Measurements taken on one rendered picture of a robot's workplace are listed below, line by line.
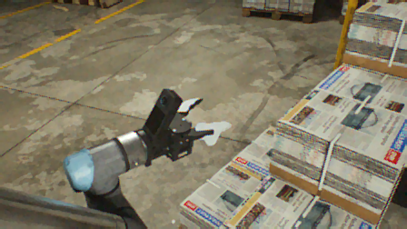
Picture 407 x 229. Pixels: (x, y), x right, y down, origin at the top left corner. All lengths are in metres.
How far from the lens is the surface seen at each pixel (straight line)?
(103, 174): 0.67
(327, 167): 1.11
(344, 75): 1.48
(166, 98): 0.67
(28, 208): 0.51
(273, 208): 1.13
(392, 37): 1.52
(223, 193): 1.47
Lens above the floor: 1.65
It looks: 33 degrees down
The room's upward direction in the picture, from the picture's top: straight up
